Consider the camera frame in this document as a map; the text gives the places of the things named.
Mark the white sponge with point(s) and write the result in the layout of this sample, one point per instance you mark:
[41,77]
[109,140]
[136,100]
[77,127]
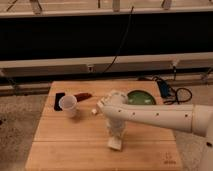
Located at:
[115,143]

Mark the black power adapter with cable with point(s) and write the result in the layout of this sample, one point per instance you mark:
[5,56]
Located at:
[169,94]

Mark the white plastic cup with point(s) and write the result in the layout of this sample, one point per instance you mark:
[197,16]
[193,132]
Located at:
[68,104]

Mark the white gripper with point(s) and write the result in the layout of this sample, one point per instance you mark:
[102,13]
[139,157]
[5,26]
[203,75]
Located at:
[115,127]

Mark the white plastic bottle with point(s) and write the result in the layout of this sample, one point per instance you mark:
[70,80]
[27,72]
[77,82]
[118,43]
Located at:
[100,104]

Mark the green bowl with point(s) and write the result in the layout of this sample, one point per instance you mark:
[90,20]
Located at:
[140,97]

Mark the black spatula with red handle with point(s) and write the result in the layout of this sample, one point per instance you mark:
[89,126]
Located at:
[79,97]

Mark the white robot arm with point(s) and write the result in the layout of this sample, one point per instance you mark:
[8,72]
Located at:
[196,119]

